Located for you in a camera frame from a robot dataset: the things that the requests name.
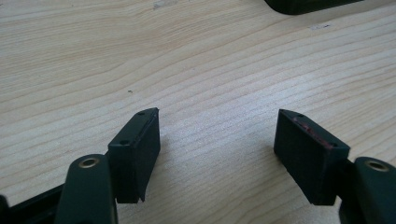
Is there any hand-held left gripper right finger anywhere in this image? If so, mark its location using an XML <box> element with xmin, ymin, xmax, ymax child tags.
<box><xmin>273</xmin><ymin>108</ymin><xmax>351</xmax><ymax>206</ymax></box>

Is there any black rounded object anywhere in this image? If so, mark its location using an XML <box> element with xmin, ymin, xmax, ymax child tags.
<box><xmin>263</xmin><ymin>0</ymin><xmax>364</xmax><ymax>16</ymax></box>

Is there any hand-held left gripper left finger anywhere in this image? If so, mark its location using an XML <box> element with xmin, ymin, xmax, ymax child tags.
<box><xmin>107</xmin><ymin>106</ymin><xmax>162</xmax><ymax>204</ymax></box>

